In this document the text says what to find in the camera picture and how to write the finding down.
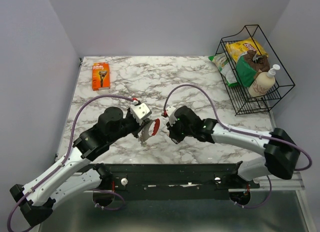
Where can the brown crumpled cloth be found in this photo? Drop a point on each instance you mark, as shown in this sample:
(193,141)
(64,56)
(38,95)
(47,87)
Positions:
(256,61)

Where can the aluminium rail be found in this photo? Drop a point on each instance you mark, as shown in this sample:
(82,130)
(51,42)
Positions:
(277,184)

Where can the black wire basket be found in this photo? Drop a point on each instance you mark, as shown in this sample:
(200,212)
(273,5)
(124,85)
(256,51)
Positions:
(239,95)

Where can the cream lotion pump bottle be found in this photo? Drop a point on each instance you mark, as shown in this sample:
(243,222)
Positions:
(263,82)

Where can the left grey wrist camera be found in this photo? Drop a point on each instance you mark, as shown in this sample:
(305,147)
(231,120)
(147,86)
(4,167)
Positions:
(140,112)

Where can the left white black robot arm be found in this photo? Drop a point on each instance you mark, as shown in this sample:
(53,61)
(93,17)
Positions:
(39,198)

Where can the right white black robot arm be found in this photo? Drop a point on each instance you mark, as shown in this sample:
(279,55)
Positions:
(276,155)

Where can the red white keyring carabiner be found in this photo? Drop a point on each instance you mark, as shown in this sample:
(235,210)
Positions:
(149,130)

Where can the green white snack bag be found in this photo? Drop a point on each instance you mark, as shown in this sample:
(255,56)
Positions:
(223,65)

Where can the orange razor box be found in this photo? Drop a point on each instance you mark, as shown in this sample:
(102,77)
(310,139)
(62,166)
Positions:
(100,76)

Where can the yellow chips bag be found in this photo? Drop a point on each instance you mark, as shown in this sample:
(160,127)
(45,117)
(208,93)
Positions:
(238,49)

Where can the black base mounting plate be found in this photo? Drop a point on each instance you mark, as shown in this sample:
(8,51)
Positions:
(172,181)

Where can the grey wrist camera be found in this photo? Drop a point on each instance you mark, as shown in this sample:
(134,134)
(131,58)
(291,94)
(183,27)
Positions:
(140,112)
(169,113)

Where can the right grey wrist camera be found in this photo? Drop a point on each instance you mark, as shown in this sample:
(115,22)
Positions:
(169,113)

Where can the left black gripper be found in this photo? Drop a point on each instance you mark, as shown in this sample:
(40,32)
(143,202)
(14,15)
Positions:
(138,127)

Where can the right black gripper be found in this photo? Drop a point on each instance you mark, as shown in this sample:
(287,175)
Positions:
(172,132)

